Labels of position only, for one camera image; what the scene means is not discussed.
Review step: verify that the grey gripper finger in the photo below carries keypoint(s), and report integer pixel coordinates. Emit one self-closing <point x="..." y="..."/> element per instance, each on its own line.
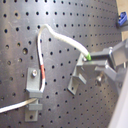
<point x="103" y="74"/>
<point x="116" y="55"/>

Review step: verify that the blue object at edge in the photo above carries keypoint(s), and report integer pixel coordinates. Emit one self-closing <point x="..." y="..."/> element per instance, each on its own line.
<point x="122" y="19"/>

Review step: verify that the black perforated breadboard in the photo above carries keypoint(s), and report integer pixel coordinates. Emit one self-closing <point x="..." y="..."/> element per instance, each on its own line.
<point x="90" y="22"/>

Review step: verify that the grey cable clip centre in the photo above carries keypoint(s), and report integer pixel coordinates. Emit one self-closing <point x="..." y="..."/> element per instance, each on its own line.
<point x="78" y="75"/>

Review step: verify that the grey cable clip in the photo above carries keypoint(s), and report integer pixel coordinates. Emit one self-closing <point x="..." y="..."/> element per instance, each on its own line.
<point x="78" y="75"/>
<point x="33" y="89"/>

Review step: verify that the grey cable clip left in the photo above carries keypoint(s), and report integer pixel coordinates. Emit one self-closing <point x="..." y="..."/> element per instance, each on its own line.
<point x="33" y="89"/>

